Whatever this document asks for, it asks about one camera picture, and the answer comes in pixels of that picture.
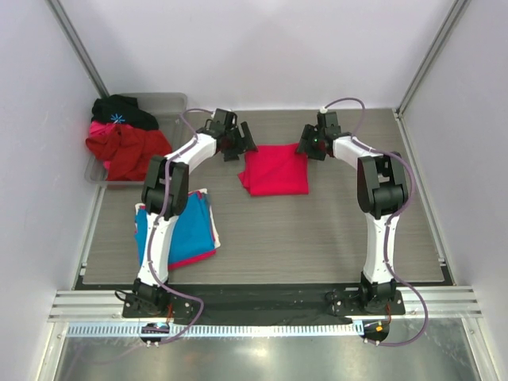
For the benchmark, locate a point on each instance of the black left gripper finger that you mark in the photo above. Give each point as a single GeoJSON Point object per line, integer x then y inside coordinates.
{"type": "Point", "coordinates": [231, 149]}
{"type": "Point", "coordinates": [248, 144]}

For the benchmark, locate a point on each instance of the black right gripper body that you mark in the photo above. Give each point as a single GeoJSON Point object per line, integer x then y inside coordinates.
{"type": "Point", "coordinates": [314, 151]}

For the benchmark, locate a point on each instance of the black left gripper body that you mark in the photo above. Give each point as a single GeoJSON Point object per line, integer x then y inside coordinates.
{"type": "Point", "coordinates": [235, 136]}

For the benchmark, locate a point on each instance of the crimson pink t-shirt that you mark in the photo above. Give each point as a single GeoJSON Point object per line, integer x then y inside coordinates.
{"type": "Point", "coordinates": [274, 170]}

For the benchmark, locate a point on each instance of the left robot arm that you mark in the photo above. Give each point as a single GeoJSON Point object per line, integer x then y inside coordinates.
{"type": "Point", "coordinates": [165, 194]}

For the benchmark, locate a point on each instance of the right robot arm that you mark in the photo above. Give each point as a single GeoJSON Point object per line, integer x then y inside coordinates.
{"type": "Point", "coordinates": [381, 192]}

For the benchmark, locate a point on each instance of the grey plastic bin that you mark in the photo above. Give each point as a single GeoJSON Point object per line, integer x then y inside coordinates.
{"type": "Point", "coordinates": [166, 108]}

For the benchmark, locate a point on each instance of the dark red t-shirt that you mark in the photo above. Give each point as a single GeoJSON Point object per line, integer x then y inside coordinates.
{"type": "Point", "coordinates": [126, 151]}

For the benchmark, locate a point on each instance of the black t-shirt with blue print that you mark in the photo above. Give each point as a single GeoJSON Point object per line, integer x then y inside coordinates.
{"type": "Point", "coordinates": [120, 109]}

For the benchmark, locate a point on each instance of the pink t-shirt in bin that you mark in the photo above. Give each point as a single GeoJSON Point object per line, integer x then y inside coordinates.
{"type": "Point", "coordinates": [99, 129]}

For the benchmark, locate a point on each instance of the folded pink t-shirt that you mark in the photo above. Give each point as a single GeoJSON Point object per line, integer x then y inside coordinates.
{"type": "Point", "coordinates": [190, 262]}

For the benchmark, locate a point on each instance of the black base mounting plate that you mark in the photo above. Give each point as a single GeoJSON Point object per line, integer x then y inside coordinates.
{"type": "Point", "coordinates": [259, 304]}

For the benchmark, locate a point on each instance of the right aluminium frame post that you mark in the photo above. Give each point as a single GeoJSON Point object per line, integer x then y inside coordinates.
{"type": "Point", "coordinates": [445, 30]}

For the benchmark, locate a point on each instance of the aluminium frame post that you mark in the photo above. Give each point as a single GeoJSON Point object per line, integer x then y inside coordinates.
{"type": "Point", "coordinates": [73, 38]}
{"type": "Point", "coordinates": [445, 30]}

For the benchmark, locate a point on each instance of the slotted white cable duct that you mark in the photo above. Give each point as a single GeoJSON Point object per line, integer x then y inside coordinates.
{"type": "Point", "coordinates": [158, 330]}

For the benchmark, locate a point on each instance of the left aluminium frame post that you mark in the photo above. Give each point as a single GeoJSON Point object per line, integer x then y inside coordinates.
{"type": "Point", "coordinates": [73, 38]}

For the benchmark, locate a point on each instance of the aluminium front rail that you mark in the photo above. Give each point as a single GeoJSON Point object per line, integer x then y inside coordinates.
{"type": "Point", "coordinates": [446, 301]}

